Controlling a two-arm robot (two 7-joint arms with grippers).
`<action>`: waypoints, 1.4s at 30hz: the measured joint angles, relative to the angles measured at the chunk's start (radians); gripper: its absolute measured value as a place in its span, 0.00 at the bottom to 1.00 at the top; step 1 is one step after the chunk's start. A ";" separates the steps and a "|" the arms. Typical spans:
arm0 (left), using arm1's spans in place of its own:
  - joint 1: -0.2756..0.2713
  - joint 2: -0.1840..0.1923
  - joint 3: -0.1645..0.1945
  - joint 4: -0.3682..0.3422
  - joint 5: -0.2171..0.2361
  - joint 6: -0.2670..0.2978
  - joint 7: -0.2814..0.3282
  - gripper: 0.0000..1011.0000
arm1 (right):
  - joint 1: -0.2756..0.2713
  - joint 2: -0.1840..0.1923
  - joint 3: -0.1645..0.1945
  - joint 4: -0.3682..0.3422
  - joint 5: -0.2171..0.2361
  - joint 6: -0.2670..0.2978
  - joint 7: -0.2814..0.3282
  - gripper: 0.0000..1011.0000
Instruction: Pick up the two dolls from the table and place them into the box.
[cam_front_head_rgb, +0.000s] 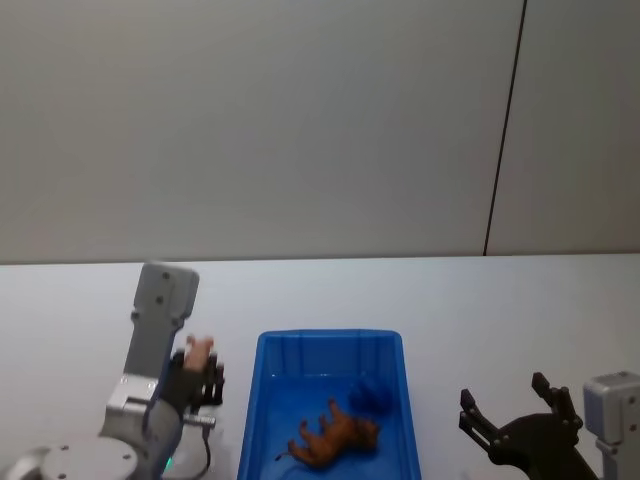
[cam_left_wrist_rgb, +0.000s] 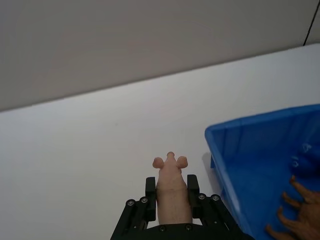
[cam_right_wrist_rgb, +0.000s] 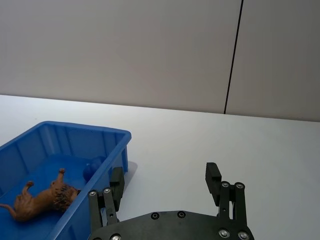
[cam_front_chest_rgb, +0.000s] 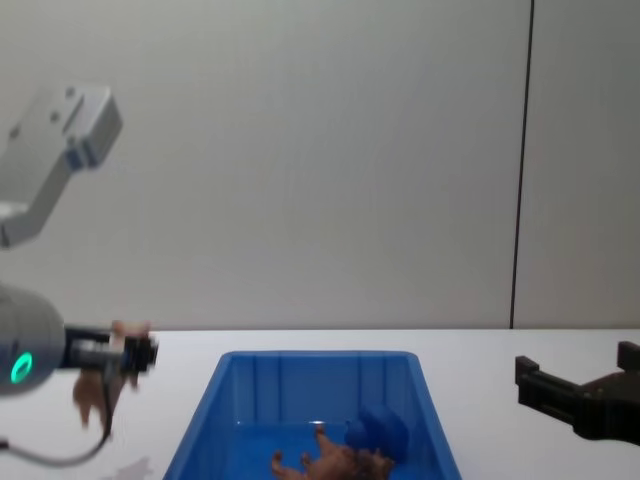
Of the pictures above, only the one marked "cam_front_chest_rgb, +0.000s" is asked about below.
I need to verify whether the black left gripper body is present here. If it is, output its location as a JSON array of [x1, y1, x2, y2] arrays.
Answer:
[[62, 324, 125, 375]]

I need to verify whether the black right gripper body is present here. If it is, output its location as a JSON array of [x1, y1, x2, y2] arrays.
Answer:
[[573, 368, 640, 447]]

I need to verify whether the blue plastic toy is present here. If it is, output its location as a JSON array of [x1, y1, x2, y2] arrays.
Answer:
[[345, 407, 412, 462]]

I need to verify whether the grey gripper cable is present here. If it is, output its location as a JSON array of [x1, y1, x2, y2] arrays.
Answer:
[[0, 372, 116, 469]]

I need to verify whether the thin black vertical cable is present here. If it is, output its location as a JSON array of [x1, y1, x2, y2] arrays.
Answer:
[[508, 0, 536, 330]]

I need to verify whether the blue plastic bin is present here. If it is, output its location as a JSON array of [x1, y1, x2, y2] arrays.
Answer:
[[162, 349, 464, 480]]

